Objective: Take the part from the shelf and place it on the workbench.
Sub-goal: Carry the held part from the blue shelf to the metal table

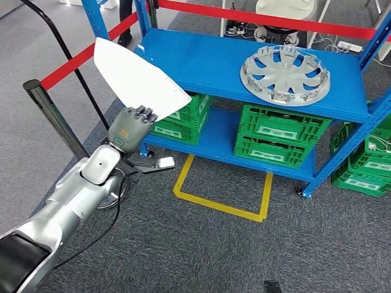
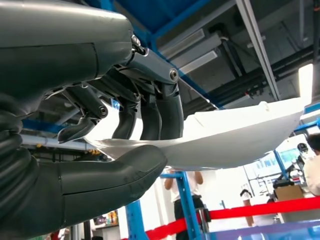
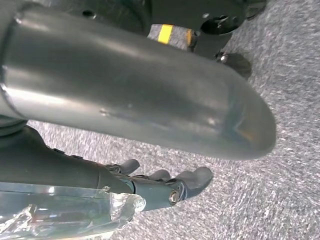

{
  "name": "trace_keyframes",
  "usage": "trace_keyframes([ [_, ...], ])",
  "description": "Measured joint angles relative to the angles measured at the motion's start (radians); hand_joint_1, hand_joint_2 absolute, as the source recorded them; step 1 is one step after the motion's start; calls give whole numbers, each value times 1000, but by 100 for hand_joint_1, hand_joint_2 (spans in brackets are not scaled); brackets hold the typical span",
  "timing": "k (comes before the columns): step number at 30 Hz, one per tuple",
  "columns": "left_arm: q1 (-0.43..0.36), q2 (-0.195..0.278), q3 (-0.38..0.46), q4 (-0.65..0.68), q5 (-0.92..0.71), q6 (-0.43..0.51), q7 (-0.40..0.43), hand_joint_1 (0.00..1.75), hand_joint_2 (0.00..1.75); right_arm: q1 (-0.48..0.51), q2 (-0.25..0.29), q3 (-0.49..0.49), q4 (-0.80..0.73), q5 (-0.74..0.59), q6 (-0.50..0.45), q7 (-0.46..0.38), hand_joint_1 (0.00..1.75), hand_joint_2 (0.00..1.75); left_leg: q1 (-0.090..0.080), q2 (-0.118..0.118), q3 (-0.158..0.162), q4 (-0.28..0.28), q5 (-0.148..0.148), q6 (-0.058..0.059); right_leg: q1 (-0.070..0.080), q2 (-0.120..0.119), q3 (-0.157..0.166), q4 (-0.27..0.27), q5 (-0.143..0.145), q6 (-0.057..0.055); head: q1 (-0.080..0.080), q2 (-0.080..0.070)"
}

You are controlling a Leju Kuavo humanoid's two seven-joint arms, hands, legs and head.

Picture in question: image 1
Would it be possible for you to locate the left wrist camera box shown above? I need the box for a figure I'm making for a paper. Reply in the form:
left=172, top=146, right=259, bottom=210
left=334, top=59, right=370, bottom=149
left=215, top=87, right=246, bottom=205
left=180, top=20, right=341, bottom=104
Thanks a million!
left=124, top=156, right=176, bottom=175

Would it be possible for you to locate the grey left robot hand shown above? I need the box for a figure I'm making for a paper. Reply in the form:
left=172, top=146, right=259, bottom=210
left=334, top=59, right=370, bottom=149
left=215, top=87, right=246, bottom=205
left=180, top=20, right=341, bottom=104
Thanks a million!
left=107, top=105, right=159, bottom=155

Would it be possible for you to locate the black curved tube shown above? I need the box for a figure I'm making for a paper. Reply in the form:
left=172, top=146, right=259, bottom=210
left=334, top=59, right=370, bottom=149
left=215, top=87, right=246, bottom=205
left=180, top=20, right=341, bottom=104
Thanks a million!
left=20, top=0, right=109, bottom=131

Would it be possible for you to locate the person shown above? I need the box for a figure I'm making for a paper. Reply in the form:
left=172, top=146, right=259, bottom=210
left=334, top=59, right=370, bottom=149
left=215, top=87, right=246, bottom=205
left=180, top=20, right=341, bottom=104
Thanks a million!
left=255, top=0, right=318, bottom=47
left=117, top=0, right=135, bottom=48

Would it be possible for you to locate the white plastic body panel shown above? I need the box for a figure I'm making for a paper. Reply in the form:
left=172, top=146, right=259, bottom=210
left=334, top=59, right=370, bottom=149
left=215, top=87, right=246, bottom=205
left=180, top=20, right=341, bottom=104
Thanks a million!
left=93, top=37, right=192, bottom=122

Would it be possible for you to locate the white board panel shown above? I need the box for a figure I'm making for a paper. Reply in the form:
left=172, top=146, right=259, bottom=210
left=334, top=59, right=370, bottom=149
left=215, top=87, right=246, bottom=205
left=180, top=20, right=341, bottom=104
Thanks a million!
left=377, top=38, right=391, bottom=62

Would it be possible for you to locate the white power strip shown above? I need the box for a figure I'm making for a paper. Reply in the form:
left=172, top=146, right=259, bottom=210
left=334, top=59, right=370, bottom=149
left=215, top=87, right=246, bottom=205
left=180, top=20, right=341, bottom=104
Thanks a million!
left=337, top=40, right=363, bottom=53

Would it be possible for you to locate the black stool chrome base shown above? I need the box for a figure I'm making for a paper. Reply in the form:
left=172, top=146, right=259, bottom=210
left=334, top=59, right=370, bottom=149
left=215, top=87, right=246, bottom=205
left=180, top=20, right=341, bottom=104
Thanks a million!
left=263, top=24, right=307, bottom=48

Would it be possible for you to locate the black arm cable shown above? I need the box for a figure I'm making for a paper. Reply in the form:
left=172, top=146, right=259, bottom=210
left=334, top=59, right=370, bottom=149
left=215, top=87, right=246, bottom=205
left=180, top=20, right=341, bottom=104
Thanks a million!
left=54, top=175, right=138, bottom=270

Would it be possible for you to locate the grey plastic wheel cover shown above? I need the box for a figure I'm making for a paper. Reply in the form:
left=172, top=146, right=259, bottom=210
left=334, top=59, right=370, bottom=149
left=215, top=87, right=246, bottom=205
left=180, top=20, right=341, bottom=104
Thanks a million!
left=239, top=44, right=331, bottom=107

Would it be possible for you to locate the power strip with black plugs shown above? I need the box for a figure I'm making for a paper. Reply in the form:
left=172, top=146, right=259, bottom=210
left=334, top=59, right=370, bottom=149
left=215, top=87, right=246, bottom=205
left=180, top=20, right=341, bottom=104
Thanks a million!
left=225, top=2, right=248, bottom=37

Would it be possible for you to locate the blue metal shelf rack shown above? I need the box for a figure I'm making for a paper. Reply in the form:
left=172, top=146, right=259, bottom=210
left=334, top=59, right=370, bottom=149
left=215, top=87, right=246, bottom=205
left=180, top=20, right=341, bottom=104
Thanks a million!
left=81, top=0, right=391, bottom=199

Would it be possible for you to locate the red barrier belt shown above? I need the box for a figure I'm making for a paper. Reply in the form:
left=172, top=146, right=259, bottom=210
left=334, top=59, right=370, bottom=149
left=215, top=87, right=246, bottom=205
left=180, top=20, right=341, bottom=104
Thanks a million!
left=157, top=0, right=391, bottom=42
left=40, top=11, right=140, bottom=92

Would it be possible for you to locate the white glossy platform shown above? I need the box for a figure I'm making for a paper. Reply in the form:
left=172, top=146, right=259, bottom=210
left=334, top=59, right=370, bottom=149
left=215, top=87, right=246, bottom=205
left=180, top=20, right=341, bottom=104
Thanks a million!
left=60, top=0, right=118, bottom=10

